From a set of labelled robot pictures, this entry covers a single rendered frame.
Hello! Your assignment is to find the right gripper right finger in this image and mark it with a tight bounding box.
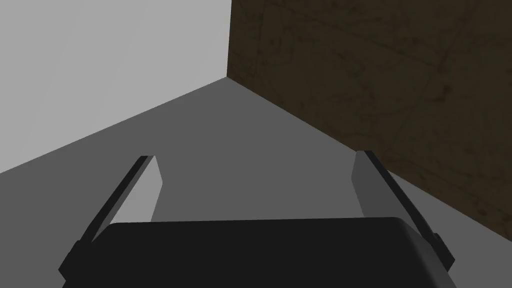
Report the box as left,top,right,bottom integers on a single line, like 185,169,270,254
351,150,456,275

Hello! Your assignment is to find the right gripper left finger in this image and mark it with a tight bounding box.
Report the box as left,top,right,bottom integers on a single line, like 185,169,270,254
58,155,164,282

